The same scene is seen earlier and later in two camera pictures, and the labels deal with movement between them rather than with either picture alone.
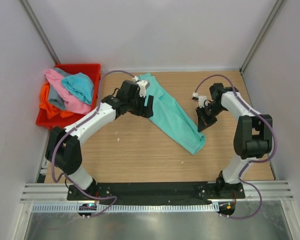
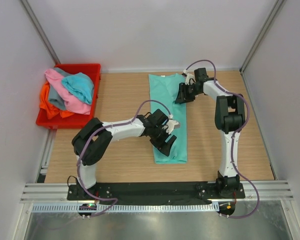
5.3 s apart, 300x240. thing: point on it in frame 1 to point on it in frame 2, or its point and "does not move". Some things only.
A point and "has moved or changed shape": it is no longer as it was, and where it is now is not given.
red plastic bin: [94, 71] does not move
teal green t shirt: [170, 115] has moved or changed shape
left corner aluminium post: [40, 32] does not move
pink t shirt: [71, 104] does not move
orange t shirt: [51, 110] does not move
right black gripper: [204, 121] to [181, 98]
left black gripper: [145, 111] to [163, 147]
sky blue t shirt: [81, 85] does not move
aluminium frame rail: [47, 193] does not move
